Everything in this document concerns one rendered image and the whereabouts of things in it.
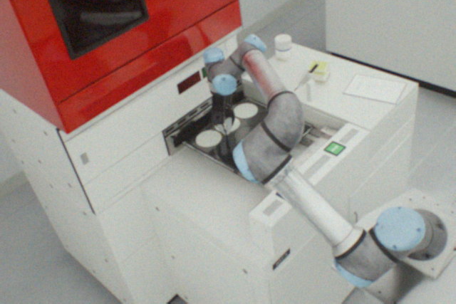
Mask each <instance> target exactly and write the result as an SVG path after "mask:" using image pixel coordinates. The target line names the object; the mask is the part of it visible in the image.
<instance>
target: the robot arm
mask: <svg viewBox="0 0 456 304"><path fill-rule="evenodd" d="M265 50H266V46H265V43H263V42H262V41H261V40H260V39H259V38H258V37H256V35H255V34H249V36H248V37H247V38H246V39H245V40H243V41H242V42H241V43H240V44H239V47H238V48H237V49H236V50H234V51H233V52H232V53H231V54H230V56H229V57H228V58H227V59H226V60H225V59H224V58H226V57H224V52H223V50H222V49H221V48H210V49H208V50H206V51H205V52H204V53H203V62H204V68H205V72H206V77H207V79H208V80H206V83H207V84H209V89H210V93H211V95H212V111H211V118H212V124H213V125H215V126H217V127H218V128H219V130H220V132H222V133H223V134H224V135H228V134H229V133H230V132H231V129H232V126H233V124H234V119H235V118H236V115H235V114H234V110H232V106H233V103H232V92H234V90H236V88H237V79H238V78H239V77H240V76H241V75H242V74H243V72H245V71H247V72H248V75H249V77H250V78H251V80H252V82H253V83H254V85H255V86H256V88H257V90H258V91H259V93H260V95H261V96H262V98H263V100H265V102H266V104H267V106H266V110H267V112H268V115H267V116H266V117H265V118H264V120H262V122H260V123H259V124H258V125H257V126H256V127H255V128H254V129H253V130H252V131H251V132H250V133H249V134H248V135H247V136H246V137H245V138H244V139H242V141H241V142H240V143H239V144H238V145H237V146H236V148H234V151H233V158H234V162H236V164H237V166H238V168H239V171H240V172H241V173H242V174H243V175H244V176H245V177H246V178H247V179H248V180H249V181H250V182H251V183H254V184H256V183H258V182H261V183H262V184H263V185H264V186H272V187H273V188H274V189H275V190H276V191H277V192H278V193H279V194H280V195H281V196H282V198H284V199H285V200H286V201H287V202H288V203H289V204H290V205H291V207H293V208H294V209H295V210H296V211H297V212H298V213H299V214H300V215H301V216H302V217H303V218H304V219H305V220H306V221H307V222H308V223H309V224H310V225H311V226H312V227H313V228H314V229H315V231H316V232H317V233H318V234H319V236H321V237H322V238H323V239H324V240H325V241H326V242H327V243H328V244H329V246H331V248H332V256H333V257H334V260H333V264H334V266H335V267H336V270H338V271H340V274H341V275H342V276H343V277H344V278H345V279H346V280H347V281H348V282H349V283H351V284H353V285H354V286H357V287H360V288H365V287H368V286H369V285H371V284H372V283H375V282H377V280H378V279H379V278H380V277H381V276H383V275H384V274H385V273H387V272H388V271H389V270H390V269H391V268H393V267H394V266H396V265H398V264H399V262H400V261H401V260H403V259H404V258H406V257H408V258H411V259H413V260H417V261H428V260H431V259H434V258H436V257H438V256H439V255H440V254H441V252H443V251H444V249H445V247H446V244H447V229H446V227H445V224H444V222H443V221H442V220H441V219H440V218H439V217H438V216H436V214H434V213H432V212H431V211H428V210H424V209H410V208H408V207H403V206H395V207H391V208H389V209H386V210H384V211H383V212H382V213H381V214H380V215H379V217H378V219H376V222H375V224H374V226H373V227H372V228H371V229H369V230H368V231H366V230H365V229H364V228H363V227H362V226H353V224H352V223H351V222H349V221H348V220H347V219H346V218H345V217H344V216H343V214H342V213H341V212H339V211H338V210H337V209H336V208H335V207H334V205H333V204H332V203H331V202H329V201H328V200H327V199H326V198H325V196H324V195H323V194H322V193H321V192H320V191H319V190H318V189H317V188H316V187H315V186H314V185H313V184H312V183H310V181H309V180H308V179H307V178H306V177H305V176H304V175H303V174H302V173H300V171H299V170H298V169H297V168H296V167H295V166H294V157H293V156H291V155H290V154H289V153H290V151H292V150H293V148H295V146H297V144H298V143H299V141H300V139H301V137H302V135H303V133H304V122H305V118H304V109H303V106H302V104H301V102H300V100H299V99H298V97H297V96H296V94H295V93H294V92H293V91H290V90H288V89H287V87H286V86H285V85H284V82H282V81H281V79H280V78H279V76H278V75H277V74H276V71H275V70H274V69H273V68H272V67H271V66H270V63H269V62H268V60H267V59H266V58H265V56H263V53H264V52H265ZM228 95H230V96H228ZM231 104H232V105H231ZM224 123H226V124H227V130H226V129H224Z"/></svg>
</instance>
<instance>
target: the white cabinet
mask: <svg viewBox="0 0 456 304"><path fill-rule="evenodd" d="M414 118H415V114H413V115H412V116H411V117H410V118H409V119H408V120H407V122H405V123H404V124H403V125H402V126H401V128H400V129H399V130H398V131H397V132H396V133H395V134H394V135H393V136H392V137H391V138H390V139H389V140H388V141H387V142H386V143H385V144H384V145H383V146H382V147H381V148H380V149H379V150H378V151H377V152H376V153H375V154H374V155H373V156H372V157H371V158H370V159H369V162H367V163H366V164H365V165H364V166H363V167H362V170H361V171H360V172H358V173H357V174H356V175H355V176H354V177H353V178H352V180H351V181H349V182H348V183H347V184H346V185H345V186H344V187H343V188H342V190H340V191H339V192H338V193H337V194H336V195H335V196H334V197H333V198H332V200H330V201H329V202H331V203H332V204H333V205H334V207H335V208H336V209H337V210H338V211H339V212H341V213H342V214H343V216H344V217H345V218H346V219H347V220H348V221H349V222H351V223H352V224H353V226H355V224H356V223H357V222H358V221H360V220H361V219H362V218H363V217H364V215H365V214H368V213H370V212H372V211H373V210H375V209H378V208H380V206H382V205H384V204H387V203H388V202H389V201H392V200H394V199H395V198H398V197H399V196H400V195H401V194H404V193H406V187H407V180H408V168H409V162H410V151H411V144H412V136H413V125H414ZM141 189H142V192H143V195H144V197H145V201H146V204H147V208H148V211H150V215H151V218H152V222H153V224H154V227H155V230H156V233H157V237H158V240H160V245H161V247H162V251H163V253H164V257H165V260H166V262H167V267H169V269H170V274H171V276H172V280H173V283H174V286H175V290H176V293H177V294H178V295H179V296H180V297H181V298H183V299H184V300H185V302H187V303H189V304H341V303H342V302H343V300H344V299H345V298H346V296H347V295H349V294H350V292H351V291H352V290H353V288H354V287H355V286H354V285H353V284H351V283H349V282H348V281H347V280H346V279H345V278H344V277H343V276H341V275H340V274H337V273H336V272H335V271H334V270H333V269H332V268H331V266H332V265H333V260H334V257H333V256H332V248H331V246H329V244H328V243H327V242H326V241H325V240H324V239H323V238H322V237H321V236H319V234H318V233H317V232H316V231H315V229H314V228H313V227H312V226H311V225H310V224H309V223H307V225H306V226H305V227H304V228H303V229H302V230H300V232H298V233H297V235H296V236H295V237H294V238H293V239H292V240H290V242H288V243H287V245H286V246H285V247H284V248H283V249H281V250H280V252H279V253H278V255H277V256H276V257H275V258H274V259H272V260H271V261H270V262H269V264H268V265H267V266H266V267H265V268H263V269H260V268H259V267H258V266H256V265H254V264H253V263H252V262H251V261H249V260H247V259H246V258H244V257H243V256H241V255H239V253H237V252H236V251H234V250H233V249H231V248H230V247H228V246H227V245H226V244H224V243H223V242H221V241H220V240H219V239H217V238H215V237H213V236H212V235H211V234H210V233H209V232H207V231H205V230H204V229H202V228H201V227H199V225H197V224H195V223H194V222H192V221H191V220H189V219H187V218H186V217H185V216H184V215H182V214H181V213H180V212H178V211H176V210H174V209H173V208H172V207H170V205H169V204H166V203H165V202H163V201H162V200H160V199H158V198H157V197H156V196H155V195H154V194H152V193H150V192H148V191H147V190H146V189H144V187H142V186H141Z"/></svg>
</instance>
